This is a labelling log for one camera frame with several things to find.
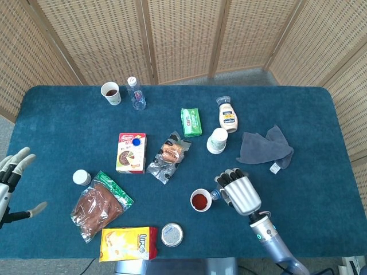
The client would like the yellow Lipo cookie bag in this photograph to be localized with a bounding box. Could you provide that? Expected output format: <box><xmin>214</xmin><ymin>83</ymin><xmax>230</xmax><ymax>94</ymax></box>
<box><xmin>99</xmin><ymin>226</ymin><xmax>159</xmax><ymax>263</ymax></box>

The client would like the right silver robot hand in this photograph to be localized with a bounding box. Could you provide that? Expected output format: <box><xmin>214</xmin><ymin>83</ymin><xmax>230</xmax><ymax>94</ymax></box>
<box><xmin>214</xmin><ymin>168</ymin><xmax>262</xmax><ymax>216</ymax></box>

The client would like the jar with white lid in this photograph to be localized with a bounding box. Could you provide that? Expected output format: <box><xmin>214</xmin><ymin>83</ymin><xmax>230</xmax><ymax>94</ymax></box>
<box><xmin>72</xmin><ymin>169</ymin><xmax>92</xmax><ymax>186</ymax></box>

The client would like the white yogurt cup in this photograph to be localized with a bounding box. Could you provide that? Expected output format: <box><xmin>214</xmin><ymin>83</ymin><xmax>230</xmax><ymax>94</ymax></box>
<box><xmin>206</xmin><ymin>127</ymin><xmax>229</xmax><ymax>155</ymax></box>

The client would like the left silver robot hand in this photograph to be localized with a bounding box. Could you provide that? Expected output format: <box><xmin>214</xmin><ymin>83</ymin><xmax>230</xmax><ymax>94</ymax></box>
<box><xmin>0</xmin><ymin>147</ymin><xmax>49</xmax><ymax>229</ymax></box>

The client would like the white paper cup green flower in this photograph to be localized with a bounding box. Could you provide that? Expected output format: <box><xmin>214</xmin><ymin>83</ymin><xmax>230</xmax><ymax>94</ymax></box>
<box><xmin>190</xmin><ymin>188</ymin><xmax>213</xmax><ymax>213</ymax></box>
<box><xmin>100</xmin><ymin>81</ymin><xmax>122</xmax><ymax>107</ymax></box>

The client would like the tin can with silver lid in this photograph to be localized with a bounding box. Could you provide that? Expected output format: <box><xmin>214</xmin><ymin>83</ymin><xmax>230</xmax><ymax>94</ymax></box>
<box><xmin>161</xmin><ymin>223</ymin><xmax>184</xmax><ymax>248</ymax></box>

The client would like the beige mayonnaise squeeze bottle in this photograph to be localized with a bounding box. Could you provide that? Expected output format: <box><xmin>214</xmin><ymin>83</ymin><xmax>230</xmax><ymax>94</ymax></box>
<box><xmin>216</xmin><ymin>96</ymin><xmax>240</xmax><ymax>134</ymax></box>

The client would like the woven wicker folding screen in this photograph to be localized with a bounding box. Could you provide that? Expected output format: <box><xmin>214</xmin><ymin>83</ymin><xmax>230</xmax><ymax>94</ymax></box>
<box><xmin>0</xmin><ymin>0</ymin><xmax>367</xmax><ymax>207</ymax></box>

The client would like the white plastic box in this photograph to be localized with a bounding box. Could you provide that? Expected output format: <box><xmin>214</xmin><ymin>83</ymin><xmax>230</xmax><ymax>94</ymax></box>
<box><xmin>338</xmin><ymin>256</ymin><xmax>364</xmax><ymax>275</ymax></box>

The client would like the brown powder bag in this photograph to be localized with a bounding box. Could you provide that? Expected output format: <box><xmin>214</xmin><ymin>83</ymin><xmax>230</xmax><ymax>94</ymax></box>
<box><xmin>70</xmin><ymin>170</ymin><xmax>134</xmax><ymax>244</ymax></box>

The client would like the clear plastic water bottle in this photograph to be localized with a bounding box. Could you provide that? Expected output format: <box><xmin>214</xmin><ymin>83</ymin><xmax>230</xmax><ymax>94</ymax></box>
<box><xmin>127</xmin><ymin>76</ymin><xmax>147</xmax><ymax>111</ymax></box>

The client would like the grey-blue robot torso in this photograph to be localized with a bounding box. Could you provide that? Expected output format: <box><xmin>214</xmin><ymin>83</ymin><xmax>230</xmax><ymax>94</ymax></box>
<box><xmin>114</xmin><ymin>257</ymin><xmax>239</xmax><ymax>275</ymax></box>

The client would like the bread snack in clear bag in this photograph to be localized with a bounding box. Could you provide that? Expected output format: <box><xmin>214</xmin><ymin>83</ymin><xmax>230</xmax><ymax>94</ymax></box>
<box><xmin>145</xmin><ymin>131</ymin><xmax>192</xmax><ymax>185</ymax></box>

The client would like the blue plush table cover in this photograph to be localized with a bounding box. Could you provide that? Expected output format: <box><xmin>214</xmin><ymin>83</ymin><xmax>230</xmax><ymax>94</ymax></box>
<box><xmin>0</xmin><ymin>85</ymin><xmax>361</xmax><ymax>260</ymax></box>

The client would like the green tissue pack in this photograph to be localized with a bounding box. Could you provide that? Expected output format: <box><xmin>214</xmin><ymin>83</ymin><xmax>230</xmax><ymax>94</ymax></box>
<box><xmin>180</xmin><ymin>107</ymin><xmax>203</xmax><ymax>138</ymax></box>

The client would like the red and white cookie box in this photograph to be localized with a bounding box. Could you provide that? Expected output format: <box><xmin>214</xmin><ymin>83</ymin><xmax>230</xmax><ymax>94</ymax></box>
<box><xmin>115</xmin><ymin>132</ymin><xmax>147</xmax><ymax>175</ymax></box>

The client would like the grey microfibre cloth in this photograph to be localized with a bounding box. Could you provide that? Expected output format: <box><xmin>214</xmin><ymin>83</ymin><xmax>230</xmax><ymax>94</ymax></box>
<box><xmin>235</xmin><ymin>124</ymin><xmax>295</xmax><ymax>174</ymax></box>

